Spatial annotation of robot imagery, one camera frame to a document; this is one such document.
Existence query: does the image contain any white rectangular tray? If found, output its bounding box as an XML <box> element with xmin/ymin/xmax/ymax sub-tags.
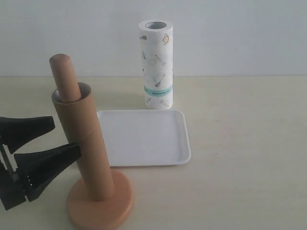
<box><xmin>97</xmin><ymin>109</ymin><xmax>191</xmax><ymax>167</ymax></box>

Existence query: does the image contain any brown cardboard tube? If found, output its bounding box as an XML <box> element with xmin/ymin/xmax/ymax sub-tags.
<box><xmin>52</xmin><ymin>82</ymin><xmax>114</xmax><ymax>201</ymax></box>

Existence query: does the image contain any printed white paper towel roll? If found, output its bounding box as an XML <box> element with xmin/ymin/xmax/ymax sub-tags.
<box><xmin>139</xmin><ymin>20</ymin><xmax>174</xmax><ymax>109</ymax></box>

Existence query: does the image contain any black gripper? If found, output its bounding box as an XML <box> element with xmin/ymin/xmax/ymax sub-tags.
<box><xmin>0</xmin><ymin>116</ymin><xmax>81</xmax><ymax>210</ymax></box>

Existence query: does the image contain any wooden paper towel holder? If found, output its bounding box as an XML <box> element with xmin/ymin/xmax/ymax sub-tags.
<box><xmin>49</xmin><ymin>54</ymin><xmax>134</xmax><ymax>230</ymax></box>

